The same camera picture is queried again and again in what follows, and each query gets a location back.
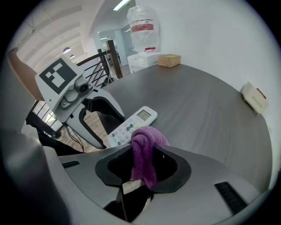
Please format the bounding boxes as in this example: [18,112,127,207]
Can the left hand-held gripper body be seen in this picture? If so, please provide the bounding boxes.
[34,55,99,123]

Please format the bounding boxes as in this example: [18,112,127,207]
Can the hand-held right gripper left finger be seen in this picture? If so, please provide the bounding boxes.
[57,143,133,223]

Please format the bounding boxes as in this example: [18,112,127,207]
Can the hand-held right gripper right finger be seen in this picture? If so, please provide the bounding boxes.
[135,145,265,224]

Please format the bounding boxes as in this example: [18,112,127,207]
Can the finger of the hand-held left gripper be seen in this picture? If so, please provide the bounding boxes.
[84,89,126,123]
[65,107,108,150]

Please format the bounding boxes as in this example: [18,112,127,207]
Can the white remote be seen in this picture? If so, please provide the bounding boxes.
[107,106,159,149]

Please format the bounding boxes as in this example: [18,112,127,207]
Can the purple cleaning cloth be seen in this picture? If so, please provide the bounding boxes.
[131,126,171,190]

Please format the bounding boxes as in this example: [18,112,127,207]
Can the person's black trousers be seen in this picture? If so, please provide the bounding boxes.
[25,111,86,157]

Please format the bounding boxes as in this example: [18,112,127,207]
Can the person's white shirt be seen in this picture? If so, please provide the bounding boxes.
[3,63,37,135]

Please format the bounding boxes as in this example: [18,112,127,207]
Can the white cardboard box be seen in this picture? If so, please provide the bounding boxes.
[127,51,166,74]

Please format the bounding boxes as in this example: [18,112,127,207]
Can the wooden box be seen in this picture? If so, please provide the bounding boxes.
[157,54,182,68]

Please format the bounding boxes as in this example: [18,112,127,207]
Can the plastic-wrapped water jug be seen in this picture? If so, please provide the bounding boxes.
[126,5,160,53]

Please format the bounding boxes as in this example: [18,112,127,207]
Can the cream plastic box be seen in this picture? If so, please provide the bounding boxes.
[241,81,269,116]

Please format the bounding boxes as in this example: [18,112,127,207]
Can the fluorescent ceiling light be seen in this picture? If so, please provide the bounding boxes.
[112,0,133,11]

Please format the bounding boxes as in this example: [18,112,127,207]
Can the left hand-held gripper camera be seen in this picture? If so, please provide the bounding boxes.
[74,77,94,96]

